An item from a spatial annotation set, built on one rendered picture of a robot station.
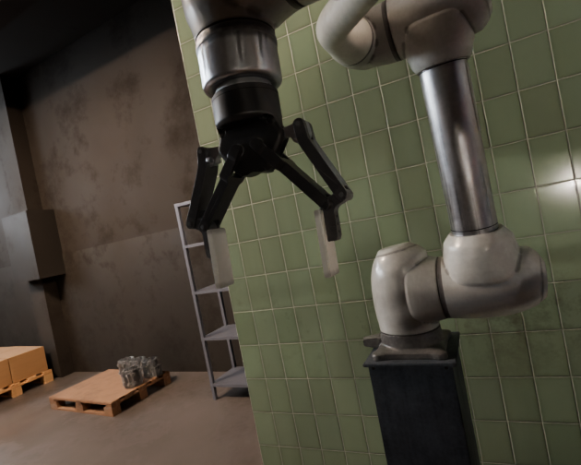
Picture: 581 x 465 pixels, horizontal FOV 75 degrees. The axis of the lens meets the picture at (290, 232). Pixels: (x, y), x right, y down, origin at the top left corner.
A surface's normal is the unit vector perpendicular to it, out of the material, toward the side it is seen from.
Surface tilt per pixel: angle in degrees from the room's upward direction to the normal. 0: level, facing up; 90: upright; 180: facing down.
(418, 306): 96
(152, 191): 90
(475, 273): 93
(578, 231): 90
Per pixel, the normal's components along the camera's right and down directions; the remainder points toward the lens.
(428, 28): -0.43, 0.34
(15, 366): 0.84, -0.16
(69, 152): -0.43, 0.10
